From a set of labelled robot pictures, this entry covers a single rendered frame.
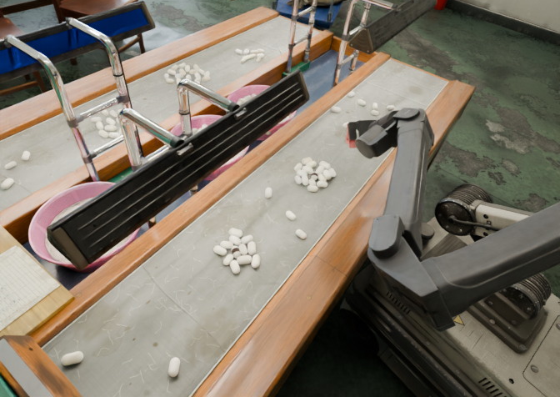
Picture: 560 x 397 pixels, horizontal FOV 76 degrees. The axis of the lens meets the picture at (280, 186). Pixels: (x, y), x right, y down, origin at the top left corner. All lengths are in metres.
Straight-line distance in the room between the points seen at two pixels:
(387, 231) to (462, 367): 0.90
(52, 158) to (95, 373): 0.68
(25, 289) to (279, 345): 0.55
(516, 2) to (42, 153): 5.01
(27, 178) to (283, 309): 0.82
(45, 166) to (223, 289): 0.68
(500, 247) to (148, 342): 0.68
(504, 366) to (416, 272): 0.88
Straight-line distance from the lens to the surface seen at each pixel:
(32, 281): 0.97
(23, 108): 1.50
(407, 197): 0.63
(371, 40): 1.20
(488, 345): 1.35
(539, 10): 5.35
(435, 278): 0.49
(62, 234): 0.58
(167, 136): 0.66
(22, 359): 0.79
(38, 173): 1.26
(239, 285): 0.90
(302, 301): 0.86
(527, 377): 1.37
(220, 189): 1.05
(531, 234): 0.52
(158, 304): 0.89
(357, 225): 1.02
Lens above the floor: 1.53
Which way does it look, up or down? 46 degrees down
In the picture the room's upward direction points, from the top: 8 degrees clockwise
